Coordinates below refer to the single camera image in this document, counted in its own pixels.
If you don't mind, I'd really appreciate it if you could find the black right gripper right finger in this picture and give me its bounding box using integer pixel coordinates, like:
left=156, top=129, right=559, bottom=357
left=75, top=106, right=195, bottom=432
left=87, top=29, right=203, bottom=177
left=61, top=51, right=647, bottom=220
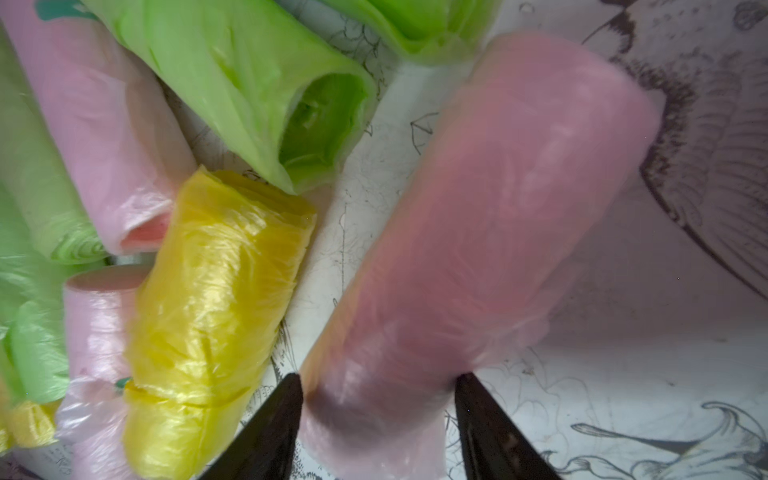
left=455, top=373, right=560, bottom=480

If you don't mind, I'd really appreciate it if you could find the pink roll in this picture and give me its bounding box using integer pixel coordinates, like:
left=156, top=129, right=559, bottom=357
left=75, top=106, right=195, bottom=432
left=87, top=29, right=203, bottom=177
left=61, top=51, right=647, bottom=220
left=1, top=1, right=197, bottom=255
left=300, top=33, right=660, bottom=479
left=55, top=265, right=150, bottom=480

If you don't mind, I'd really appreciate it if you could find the yellow roll centre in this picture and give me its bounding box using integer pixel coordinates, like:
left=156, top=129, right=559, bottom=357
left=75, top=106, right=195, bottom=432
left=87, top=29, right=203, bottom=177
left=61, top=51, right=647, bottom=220
left=123, top=169, right=317, bottom=479

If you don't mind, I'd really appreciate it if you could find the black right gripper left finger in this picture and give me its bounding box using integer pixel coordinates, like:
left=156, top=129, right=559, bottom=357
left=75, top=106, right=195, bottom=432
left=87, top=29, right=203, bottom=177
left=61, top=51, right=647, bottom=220
left=200, top=373, right=303, bottom=480

